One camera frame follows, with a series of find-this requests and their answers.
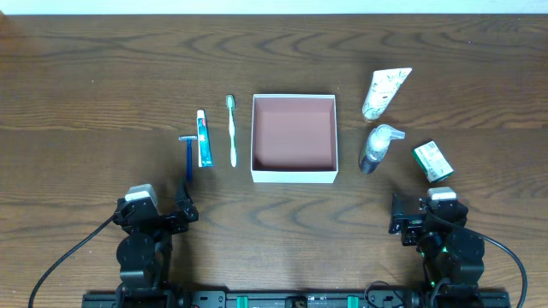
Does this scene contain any teal toothpaste tube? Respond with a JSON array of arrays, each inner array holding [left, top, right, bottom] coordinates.
[[197, 110, 214, 168]]

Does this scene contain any blue disposable razor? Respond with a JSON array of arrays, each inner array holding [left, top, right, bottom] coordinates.
[[178, 135, 198, 182]]

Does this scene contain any green white soap box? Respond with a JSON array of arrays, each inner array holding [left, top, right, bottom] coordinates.
[[412, 141, 454, 183]]

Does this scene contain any clear pump soap bottle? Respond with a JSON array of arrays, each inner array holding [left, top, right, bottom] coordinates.
[[359, 124, 405, 174]]

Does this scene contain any green white toothbrush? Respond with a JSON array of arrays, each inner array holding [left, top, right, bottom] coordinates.
[[226, 95, 237, 168]]

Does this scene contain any white cardboard box pink interior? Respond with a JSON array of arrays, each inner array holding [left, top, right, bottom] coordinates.
[[250, 94, 338, 184]]

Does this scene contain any white floral lotion tube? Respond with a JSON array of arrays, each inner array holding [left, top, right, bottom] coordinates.
[[362, 68, 413, 121]]

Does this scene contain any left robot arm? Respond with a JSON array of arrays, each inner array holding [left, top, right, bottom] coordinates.
[[113, 181, 199, 292]]

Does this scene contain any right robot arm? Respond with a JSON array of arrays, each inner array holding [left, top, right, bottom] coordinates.
[[389, 190, 485, 296]]

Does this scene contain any right black cable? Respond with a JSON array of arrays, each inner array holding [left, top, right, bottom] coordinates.
[[421, 204, 529, 308]]

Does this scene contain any black cable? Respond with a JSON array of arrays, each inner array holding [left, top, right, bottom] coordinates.
[[27, 213, 117, 308], [421, 204, 529, 308]]

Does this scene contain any left black cable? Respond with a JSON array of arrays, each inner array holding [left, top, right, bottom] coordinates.
[[27, 213, 117, 308]]

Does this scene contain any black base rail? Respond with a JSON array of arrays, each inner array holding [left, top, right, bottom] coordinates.
[[81, 288, 510, 308]]

